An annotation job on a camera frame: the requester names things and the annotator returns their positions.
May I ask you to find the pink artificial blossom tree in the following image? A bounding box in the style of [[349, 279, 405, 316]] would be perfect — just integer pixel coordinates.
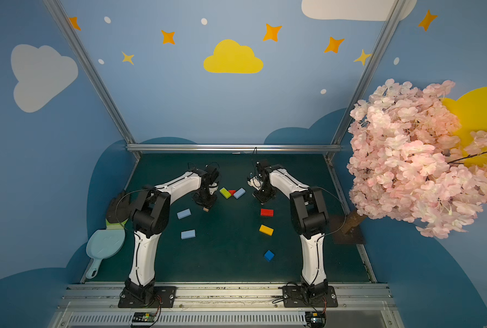
[[347, 79, 487, 239]]

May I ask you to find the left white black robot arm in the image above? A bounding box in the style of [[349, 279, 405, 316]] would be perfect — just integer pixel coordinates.
[[122, 165, 220, 306]]

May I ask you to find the aluminium frame post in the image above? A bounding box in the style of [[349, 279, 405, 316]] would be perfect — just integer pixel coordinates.
[[43, 0, 136, 144], [325, 0, 410, 161]]

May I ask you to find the light blue plastic dustpan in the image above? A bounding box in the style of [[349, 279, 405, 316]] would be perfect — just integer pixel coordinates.
[[86, 229, 125, 280]]

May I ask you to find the light blue block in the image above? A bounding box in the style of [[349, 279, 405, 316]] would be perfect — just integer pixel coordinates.
[[176, 209, 191, 219], [233, 188, 246, 199], [180, 230, 196, 240]]

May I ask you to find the lime green block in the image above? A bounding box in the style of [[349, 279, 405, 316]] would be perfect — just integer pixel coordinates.
[[220, 188, 232, 199]]

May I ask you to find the yellow rectangular block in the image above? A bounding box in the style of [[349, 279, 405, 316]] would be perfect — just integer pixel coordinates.
[[259, 225, 274, 236]]

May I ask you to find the small circuit board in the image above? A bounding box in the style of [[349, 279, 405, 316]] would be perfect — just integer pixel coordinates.
[[131, 312, 157, 325], [305, 311, 326, 328]]

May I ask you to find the aluminium frame rail front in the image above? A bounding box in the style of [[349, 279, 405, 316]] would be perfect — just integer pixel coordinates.
[[49, 282, 404, 327]]

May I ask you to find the right small circuit board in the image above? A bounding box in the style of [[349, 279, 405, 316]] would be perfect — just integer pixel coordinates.
[[305, 311, 326, 328]]

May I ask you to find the black green work glove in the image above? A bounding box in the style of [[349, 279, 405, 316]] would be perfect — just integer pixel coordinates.
[[105, 190, 131, 230]]

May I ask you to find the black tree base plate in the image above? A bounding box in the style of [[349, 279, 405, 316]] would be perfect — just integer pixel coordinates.
[[329, 212, 366, 245]]

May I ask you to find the right aluminium frame post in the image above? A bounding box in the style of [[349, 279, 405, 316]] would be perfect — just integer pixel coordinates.
[[325, 0, 410, 161]]

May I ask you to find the dark blue small block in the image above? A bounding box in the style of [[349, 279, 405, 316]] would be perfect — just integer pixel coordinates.
[[264, 250, 274, 262]]

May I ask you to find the left aluminium frame post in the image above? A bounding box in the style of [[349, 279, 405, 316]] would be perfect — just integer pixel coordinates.
[[43, 0, 136, 144]]

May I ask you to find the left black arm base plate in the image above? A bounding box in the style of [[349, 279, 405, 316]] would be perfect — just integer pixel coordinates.
[[118, 286, 176, 308]]

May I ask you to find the aluminium frame back crossbar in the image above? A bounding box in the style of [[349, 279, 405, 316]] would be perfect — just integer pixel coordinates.
[[126, 143, 342, 153]]

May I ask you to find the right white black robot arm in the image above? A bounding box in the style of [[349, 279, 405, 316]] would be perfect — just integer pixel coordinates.
[[247, 160, 329, 300]]

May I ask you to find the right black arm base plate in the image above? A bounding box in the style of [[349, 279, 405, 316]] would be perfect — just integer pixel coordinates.
[[281, 284, 339, 308]]

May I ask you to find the left small circuit board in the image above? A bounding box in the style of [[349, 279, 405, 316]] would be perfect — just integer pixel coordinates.
[[131, 312, 157, 325]]

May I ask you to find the red rectangular block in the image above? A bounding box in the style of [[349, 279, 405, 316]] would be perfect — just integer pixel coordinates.
[[261, 209, 274, 217]]

